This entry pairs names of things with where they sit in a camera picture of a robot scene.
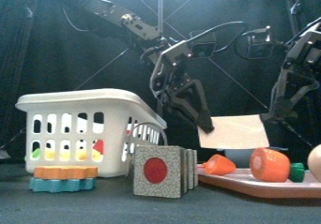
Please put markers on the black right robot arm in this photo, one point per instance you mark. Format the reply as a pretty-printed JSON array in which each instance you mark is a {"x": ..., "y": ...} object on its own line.
[{"x": 310, "y": 24}]

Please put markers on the grey vertical frame pole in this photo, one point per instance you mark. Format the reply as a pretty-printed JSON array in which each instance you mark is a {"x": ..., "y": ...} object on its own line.
[{"x": 159, "y": 6}]

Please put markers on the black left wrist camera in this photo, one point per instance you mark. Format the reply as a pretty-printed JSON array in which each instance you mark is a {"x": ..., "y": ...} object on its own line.
[{"x": 203, "y": 46}]

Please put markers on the white paper sheet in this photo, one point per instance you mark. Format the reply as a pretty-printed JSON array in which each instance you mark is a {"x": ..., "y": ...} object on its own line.
[{"x": 234, "y": 131}]

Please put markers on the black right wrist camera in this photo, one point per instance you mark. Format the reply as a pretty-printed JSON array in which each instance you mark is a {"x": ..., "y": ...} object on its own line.
[{"x": 258, "y": 45}]

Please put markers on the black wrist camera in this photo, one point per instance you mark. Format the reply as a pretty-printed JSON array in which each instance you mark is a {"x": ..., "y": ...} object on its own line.
[
  {"x": 258, "y": 45},
  {"x": 203, "y": 46}
]

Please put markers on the small orange toy carrot piece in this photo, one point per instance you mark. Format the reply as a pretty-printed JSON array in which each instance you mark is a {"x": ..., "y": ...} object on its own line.
[{"x": 219, "y": 165}]

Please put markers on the yellow toy in basket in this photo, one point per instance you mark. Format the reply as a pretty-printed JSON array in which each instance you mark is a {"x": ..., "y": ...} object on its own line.
[{"x": 66, "y": 155}]

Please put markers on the white plastic slotted basket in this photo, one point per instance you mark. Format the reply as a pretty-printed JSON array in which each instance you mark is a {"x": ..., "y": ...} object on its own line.
[{"x": 83, "y": 109}]

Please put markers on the speckled wooden tile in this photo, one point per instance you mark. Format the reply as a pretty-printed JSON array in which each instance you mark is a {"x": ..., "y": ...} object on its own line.
[
  {"x": 195, "y": 167},
  {"x": 189, "y": 169}
]

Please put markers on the pink plastic tray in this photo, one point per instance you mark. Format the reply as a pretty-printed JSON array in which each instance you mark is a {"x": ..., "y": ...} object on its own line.
[{"x": 254, "y": 184}]

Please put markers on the teal gear-shaped block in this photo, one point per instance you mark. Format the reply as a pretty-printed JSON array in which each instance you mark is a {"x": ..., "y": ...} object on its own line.
[{"x": 63, "y": 185}]

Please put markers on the beige toy egg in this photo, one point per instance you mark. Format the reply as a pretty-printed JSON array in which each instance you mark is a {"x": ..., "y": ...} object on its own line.
[{"x": 316, "y": 162}]

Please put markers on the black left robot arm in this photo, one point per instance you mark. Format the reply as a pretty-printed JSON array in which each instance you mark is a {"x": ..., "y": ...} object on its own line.
[{"x": 104, "y": 10}]

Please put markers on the speckled tile with red circle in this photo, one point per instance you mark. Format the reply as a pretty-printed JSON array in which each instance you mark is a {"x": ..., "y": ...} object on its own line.
[{"x": 157, "y": 171}]

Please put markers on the green toy in basket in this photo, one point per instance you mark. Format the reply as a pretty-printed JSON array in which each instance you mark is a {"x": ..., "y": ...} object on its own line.
[{"x": 36, "y": 153}]

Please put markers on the red toy in basket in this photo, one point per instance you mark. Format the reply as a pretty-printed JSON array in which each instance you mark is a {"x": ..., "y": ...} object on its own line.
[{"x": 98, "y": 146}]

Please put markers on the orange gear-shaped block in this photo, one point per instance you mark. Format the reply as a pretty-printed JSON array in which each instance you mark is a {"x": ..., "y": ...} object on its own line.
[{"x": 64, "y": 172}]

